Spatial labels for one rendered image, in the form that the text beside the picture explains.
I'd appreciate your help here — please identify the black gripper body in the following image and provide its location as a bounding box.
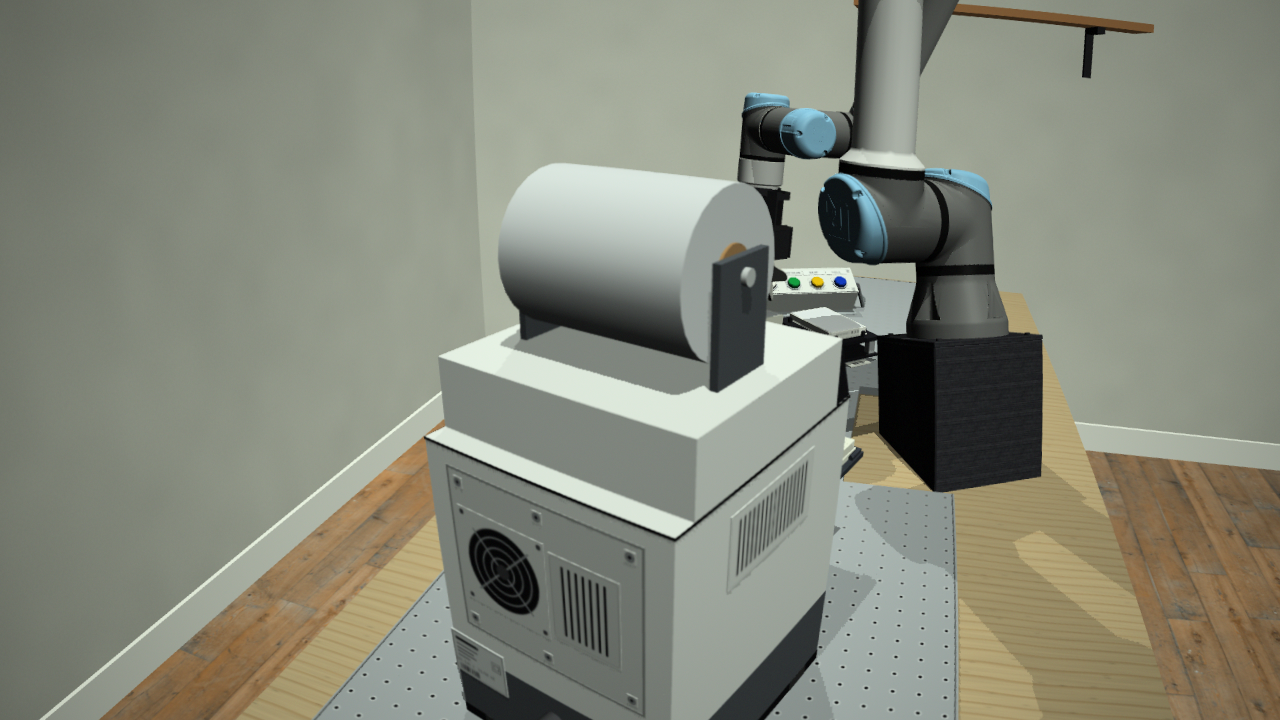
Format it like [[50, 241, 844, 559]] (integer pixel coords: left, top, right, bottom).
[[754, 187, 794, 260]]

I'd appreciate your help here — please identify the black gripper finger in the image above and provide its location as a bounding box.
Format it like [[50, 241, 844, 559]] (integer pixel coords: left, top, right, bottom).
[[768, 265, 788, 301]]

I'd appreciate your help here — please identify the grey button panel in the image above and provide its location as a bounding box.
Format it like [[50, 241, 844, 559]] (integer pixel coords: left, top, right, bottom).
[[767, 268, 865, 316]]

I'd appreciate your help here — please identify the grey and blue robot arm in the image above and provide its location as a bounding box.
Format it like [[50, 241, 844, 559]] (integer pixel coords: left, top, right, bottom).
[[737, 0, 1009, 340]]

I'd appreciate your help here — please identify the white horizontal roll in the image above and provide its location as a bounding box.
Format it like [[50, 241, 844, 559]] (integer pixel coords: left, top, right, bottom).
[[498, 163, 774, 364]]

